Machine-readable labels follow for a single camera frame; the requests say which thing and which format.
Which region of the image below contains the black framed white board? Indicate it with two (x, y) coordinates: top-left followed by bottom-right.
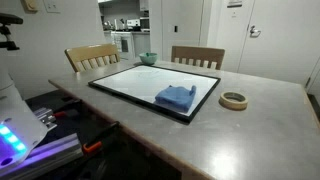
(88, 65), (220, 124)

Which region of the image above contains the blue towel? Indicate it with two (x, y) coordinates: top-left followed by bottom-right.
(155, 85), (197, 112)

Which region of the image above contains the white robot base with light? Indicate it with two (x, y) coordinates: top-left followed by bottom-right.
(0, 72), (47, 175)

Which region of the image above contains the white kitchen stove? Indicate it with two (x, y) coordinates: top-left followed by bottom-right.
(111, 31), (134, 60)

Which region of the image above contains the wooden chair near door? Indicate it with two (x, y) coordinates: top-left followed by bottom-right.
(171, 46), (225, 70)

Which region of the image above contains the silver door handle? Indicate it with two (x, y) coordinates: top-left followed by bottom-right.
(250, 26), (261, 38)

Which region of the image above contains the green bowl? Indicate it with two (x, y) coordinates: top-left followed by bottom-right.
(139, 53), (158, 65)

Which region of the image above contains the wooden chair light back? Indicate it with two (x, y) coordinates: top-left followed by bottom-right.
(64, 44), (120, 72)

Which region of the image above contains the orange black clamp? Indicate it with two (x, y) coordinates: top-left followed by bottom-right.
(82, 121), (120, 154)

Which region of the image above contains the white light switch plate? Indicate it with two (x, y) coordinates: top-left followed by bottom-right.
(43, 0), (60, 13)

